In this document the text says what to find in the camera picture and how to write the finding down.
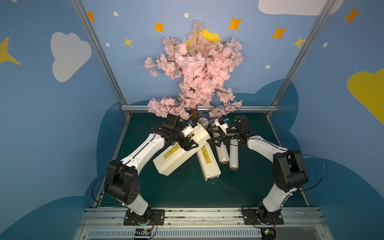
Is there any plastic wrap roll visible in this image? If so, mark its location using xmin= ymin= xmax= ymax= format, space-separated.
xmin=211 ymin=123 xmax=230 ymax=164
xmin=229 ymin=138 xmax=239 ymax=171

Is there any white wrap dispenser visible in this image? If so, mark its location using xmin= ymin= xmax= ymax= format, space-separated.
xmin=197 ymin=143 xmax=221 ymax=181
xmin=153 ymin=123 xmax=211 ymax=176

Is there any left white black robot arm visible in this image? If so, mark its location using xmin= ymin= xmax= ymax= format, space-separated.
xmin=104 ymin=114 xmax=199 ymax=219

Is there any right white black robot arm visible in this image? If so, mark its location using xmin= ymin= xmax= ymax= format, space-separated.
xmin=208 ymin=115 xmax=309 ymax=224

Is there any small green label can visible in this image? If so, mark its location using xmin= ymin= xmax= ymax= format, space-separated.
xmin=198 ymin=118 xmax=209 ymax=128

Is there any pink cherry blossom tree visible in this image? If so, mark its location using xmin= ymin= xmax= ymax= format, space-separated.
xmin=145 ymin=20 xmax=244 ymax=120

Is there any small circuit board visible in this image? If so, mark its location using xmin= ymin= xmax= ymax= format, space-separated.
xmin=134 ymin=228 xmax=154 ymax=240

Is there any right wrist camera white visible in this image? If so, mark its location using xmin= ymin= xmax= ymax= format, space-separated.
xmin=214 ymin=117 xmax=229 ymax=136

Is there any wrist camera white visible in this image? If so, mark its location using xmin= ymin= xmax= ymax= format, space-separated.
xmin=214 ymin=117 xmax=229 ymax=136
xmin=182 ymin=125 xmax=195 ymax=139

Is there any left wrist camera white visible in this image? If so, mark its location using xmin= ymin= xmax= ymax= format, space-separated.
xmin=182 ymin=125 xmax=195 ymax=139

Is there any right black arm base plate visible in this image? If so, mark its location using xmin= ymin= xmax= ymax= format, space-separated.
xmin=240 ymin=207 xmax=284 ymax=225

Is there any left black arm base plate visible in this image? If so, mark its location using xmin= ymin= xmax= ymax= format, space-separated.
xmin=123 ymin=209 xmax=165 ymax=226

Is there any aluminium front rail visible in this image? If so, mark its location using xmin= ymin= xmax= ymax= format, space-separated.
xmin=74 ymin=207 xmax=333 ymax=240

